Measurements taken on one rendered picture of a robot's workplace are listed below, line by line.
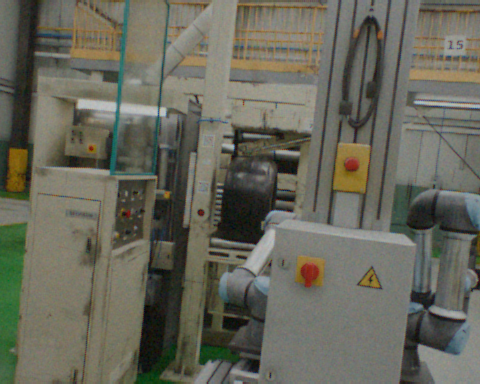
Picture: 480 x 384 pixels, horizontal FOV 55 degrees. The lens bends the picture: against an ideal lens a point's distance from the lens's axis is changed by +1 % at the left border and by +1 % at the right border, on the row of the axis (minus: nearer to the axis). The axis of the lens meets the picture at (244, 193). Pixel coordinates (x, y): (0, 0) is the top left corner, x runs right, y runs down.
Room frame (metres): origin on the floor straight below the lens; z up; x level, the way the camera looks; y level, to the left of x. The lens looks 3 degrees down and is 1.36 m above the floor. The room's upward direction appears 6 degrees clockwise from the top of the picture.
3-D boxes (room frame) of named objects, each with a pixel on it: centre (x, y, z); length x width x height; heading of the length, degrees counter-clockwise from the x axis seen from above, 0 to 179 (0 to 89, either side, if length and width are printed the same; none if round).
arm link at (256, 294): (1.74, -0.13, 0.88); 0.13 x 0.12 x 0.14; 59
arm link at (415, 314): (1.63, -0.62, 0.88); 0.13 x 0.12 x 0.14; 52
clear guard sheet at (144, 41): (2.34, 0.57, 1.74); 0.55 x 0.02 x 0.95; 172
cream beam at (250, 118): (3.19, -0.17, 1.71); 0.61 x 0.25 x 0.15; 82
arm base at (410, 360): (1.64, -0.62, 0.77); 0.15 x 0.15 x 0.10
